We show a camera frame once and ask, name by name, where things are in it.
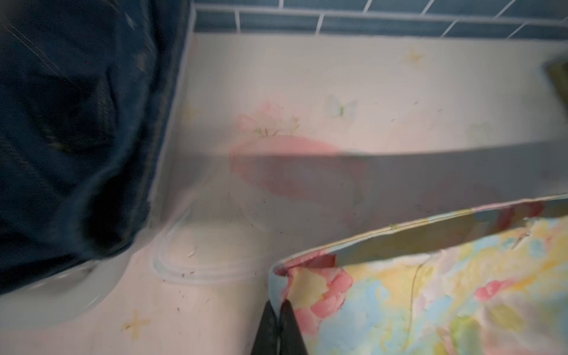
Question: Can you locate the floral pastel skirt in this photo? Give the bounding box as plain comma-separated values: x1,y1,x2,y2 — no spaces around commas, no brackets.
269,195,567,354

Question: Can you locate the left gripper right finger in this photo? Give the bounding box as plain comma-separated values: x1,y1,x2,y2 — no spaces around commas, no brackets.
279,300,308,355

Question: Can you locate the olive green skirt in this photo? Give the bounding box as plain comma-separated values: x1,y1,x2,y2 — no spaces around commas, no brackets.
544,55,568,109

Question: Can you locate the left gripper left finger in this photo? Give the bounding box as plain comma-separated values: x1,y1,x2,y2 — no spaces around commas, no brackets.
251,301,280,355

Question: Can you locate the blue denim skirt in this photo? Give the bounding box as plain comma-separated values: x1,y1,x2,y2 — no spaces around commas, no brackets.
0,0,192,296

